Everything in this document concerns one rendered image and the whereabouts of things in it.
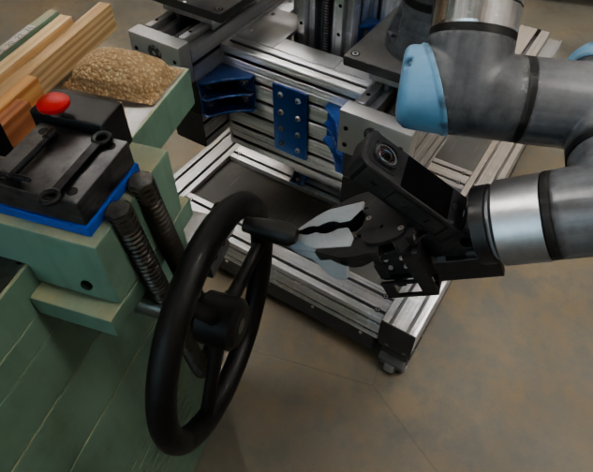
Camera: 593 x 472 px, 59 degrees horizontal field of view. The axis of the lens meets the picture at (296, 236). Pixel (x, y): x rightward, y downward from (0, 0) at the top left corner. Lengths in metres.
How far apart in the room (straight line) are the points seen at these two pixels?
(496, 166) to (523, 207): 1.29
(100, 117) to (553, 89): 0.40
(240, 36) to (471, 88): 0.82
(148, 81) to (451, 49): 0.41
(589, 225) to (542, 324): 1.25
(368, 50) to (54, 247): 0.67
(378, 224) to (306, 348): 1.02
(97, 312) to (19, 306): 0.08
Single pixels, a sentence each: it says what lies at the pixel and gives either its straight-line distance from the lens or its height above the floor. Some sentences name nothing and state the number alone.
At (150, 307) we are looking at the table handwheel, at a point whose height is 0.82.
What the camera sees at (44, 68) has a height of 0.93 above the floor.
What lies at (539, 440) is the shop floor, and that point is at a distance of 1.52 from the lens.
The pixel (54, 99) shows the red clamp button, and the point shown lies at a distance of 0.55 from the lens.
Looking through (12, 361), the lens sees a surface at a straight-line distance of 0.62.
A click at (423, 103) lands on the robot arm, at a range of 0.47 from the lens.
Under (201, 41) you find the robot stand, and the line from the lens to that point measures 1.16.
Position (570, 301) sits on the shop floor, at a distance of 1.77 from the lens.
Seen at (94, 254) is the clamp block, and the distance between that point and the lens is 0.50.
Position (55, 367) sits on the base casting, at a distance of 0.68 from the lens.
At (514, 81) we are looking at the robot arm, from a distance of 0.48.
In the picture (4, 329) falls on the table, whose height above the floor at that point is 0.87.
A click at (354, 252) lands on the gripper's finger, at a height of 0.93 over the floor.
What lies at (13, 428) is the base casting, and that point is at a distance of 0.67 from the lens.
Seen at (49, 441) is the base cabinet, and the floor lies 0.68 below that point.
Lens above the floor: 1.31
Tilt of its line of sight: 49 degrees down
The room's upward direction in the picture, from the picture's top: straight up
